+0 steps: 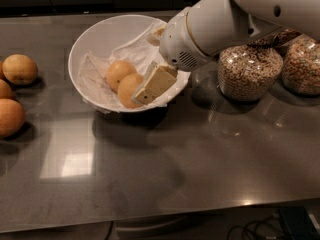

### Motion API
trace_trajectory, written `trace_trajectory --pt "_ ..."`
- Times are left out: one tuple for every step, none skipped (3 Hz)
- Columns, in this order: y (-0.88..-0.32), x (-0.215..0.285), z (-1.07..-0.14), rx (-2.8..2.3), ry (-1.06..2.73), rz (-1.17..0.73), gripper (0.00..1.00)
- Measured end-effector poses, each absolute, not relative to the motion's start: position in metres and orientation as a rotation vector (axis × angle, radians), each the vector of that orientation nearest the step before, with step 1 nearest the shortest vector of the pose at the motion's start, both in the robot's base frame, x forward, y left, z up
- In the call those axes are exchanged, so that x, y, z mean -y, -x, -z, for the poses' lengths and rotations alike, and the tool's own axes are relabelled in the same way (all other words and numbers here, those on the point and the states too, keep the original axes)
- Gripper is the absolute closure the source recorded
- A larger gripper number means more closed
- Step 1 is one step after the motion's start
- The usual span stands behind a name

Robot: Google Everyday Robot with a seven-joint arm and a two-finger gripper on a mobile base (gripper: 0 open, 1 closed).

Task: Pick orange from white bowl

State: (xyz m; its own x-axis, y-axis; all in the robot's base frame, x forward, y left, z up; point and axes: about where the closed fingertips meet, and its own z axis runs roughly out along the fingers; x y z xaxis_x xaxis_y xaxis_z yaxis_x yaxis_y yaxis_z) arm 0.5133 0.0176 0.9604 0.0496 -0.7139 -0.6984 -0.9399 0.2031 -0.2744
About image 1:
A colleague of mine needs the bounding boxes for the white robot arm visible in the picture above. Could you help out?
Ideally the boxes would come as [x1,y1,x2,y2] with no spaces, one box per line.
[159,0,320,72]

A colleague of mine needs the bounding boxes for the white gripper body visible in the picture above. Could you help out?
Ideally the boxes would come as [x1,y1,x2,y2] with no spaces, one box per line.
[159,7,212,72]

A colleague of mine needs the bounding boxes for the white bowl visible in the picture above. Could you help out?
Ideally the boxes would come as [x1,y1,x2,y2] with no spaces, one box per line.
[67,14,192,114]

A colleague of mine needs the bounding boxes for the black cables under table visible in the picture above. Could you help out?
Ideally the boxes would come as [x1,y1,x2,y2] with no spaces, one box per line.
[226,214,287,240]

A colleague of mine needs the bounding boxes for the rear right glass cereal jar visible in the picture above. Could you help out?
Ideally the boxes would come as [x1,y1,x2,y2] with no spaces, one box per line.
[268,29,320,96]

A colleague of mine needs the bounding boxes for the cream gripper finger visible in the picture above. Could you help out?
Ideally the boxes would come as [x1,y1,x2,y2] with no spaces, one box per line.
[146,24,166,46]
[131,61,178,105]

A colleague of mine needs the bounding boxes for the glass cereal jar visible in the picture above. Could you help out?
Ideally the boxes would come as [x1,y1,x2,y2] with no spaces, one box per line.
[268,29,320,96]
[218,36,283,102]

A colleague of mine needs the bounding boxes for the small orange at left edge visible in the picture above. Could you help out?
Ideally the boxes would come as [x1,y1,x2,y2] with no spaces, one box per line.
[0,61,5,79]

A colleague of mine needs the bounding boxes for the front glass cereal jar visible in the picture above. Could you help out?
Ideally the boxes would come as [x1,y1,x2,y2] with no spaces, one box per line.
[218,36,283,102]

